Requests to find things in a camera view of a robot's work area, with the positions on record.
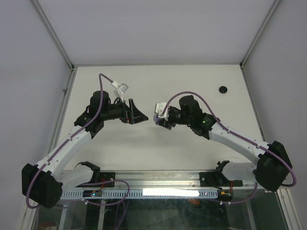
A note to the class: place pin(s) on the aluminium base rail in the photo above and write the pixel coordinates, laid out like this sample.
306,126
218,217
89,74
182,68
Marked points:
182,179

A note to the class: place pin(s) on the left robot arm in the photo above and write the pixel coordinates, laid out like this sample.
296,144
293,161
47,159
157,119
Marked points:
45,182

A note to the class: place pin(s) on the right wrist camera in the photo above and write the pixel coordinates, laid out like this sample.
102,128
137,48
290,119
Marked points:
161,109

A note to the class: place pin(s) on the aluminium frame post right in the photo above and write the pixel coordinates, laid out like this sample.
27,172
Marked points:
270,13

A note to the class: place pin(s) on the grey slotted cable duct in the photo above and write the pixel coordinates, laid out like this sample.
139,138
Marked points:
146,193

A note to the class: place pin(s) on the aluminium frame post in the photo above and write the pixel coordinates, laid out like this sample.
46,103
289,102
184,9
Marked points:
51,32
270,13

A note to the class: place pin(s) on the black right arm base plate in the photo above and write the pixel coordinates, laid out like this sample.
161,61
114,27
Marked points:
217,180

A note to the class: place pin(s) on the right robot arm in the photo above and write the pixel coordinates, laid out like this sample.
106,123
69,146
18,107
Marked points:
268,163

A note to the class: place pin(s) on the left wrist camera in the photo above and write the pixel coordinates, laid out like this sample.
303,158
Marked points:
119,90

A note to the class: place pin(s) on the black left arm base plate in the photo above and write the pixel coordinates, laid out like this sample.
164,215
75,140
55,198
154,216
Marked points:
105,179

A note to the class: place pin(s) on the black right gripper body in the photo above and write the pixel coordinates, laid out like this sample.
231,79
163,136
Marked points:
174,118

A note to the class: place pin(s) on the aluminium frame post left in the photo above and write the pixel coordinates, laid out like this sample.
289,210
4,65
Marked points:
51,32

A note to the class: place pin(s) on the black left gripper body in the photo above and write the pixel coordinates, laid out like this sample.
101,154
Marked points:
125,115

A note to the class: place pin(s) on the lilac charging case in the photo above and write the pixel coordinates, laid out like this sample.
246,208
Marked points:
157,120

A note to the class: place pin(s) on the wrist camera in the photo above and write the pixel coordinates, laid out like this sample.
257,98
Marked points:
161,109
119,90

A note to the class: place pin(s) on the black charging case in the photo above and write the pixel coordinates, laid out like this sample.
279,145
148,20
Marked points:
223,89

